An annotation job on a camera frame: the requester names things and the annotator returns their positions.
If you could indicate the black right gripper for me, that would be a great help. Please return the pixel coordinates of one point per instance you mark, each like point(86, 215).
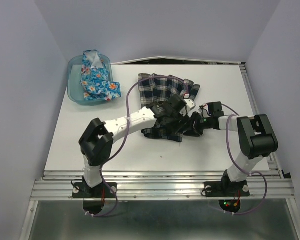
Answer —
point(195, 131)

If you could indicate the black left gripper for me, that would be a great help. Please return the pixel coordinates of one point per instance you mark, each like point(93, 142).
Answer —
point(174, 127)

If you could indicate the navy plaid pleated skirt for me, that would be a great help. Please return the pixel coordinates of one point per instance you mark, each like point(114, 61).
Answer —
point(153, 88)

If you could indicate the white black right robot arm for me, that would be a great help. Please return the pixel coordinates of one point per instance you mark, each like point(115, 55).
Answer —
point(257, 141)

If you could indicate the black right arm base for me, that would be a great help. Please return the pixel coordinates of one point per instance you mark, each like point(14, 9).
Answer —
point(225, 188)

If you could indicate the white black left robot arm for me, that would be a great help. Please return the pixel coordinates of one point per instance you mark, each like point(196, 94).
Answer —
point(97, 140)

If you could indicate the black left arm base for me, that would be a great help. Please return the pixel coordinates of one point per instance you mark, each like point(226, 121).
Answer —
point(81, 190)

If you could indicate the blue floral skirt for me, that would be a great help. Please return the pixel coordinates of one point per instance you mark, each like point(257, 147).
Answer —
point(95, 78)

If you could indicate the clear blue plastic bin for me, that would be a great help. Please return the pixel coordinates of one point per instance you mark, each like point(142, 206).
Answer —
point(75, 91)

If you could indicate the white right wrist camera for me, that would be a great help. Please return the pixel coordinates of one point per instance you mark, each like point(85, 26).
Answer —
point(203, 109)

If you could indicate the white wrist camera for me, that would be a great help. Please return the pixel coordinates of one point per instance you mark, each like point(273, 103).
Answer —
point(203, 109)
point(190, 104)

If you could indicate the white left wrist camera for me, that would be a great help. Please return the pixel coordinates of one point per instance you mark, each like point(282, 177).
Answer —
point(190, 104)

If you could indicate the aluminium table frame rail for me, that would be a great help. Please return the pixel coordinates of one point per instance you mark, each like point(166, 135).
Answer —
point(160, 182)

